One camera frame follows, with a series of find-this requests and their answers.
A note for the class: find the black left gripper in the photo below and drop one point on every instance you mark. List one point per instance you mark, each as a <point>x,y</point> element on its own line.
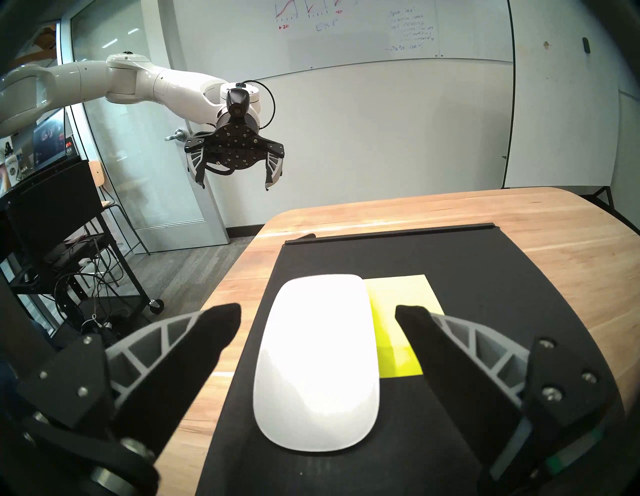
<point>235,147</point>

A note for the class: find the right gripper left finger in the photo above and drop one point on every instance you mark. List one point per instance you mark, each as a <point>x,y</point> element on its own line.
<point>170,370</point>

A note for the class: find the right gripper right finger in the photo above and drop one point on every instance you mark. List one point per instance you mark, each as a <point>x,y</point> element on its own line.
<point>460,380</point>

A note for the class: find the white computer mouse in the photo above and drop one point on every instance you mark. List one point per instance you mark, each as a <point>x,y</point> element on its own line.
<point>315,360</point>

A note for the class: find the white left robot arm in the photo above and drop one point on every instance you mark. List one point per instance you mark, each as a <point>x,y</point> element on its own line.
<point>150,85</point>

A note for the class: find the black cardboard box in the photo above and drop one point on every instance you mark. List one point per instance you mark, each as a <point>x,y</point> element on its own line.
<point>450,260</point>

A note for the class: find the pale yellow sticky note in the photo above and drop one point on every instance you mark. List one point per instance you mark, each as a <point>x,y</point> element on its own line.
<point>395,320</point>

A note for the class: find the wooden seat metal chair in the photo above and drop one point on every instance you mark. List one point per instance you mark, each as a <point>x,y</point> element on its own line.
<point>107,202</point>

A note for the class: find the black equipment cart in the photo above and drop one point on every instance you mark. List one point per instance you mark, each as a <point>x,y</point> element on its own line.
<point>50,215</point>

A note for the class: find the black magnetic eraser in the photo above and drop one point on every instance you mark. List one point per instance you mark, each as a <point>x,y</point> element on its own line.
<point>586,45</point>

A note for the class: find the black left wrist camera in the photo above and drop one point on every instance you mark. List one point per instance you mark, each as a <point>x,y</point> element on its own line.
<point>237,102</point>

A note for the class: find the glass door with metal frame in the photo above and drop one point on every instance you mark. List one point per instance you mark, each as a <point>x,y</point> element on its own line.
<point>150,200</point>

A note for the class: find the wall whiteboard with writing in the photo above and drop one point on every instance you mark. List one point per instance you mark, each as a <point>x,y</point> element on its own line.
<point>350,40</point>

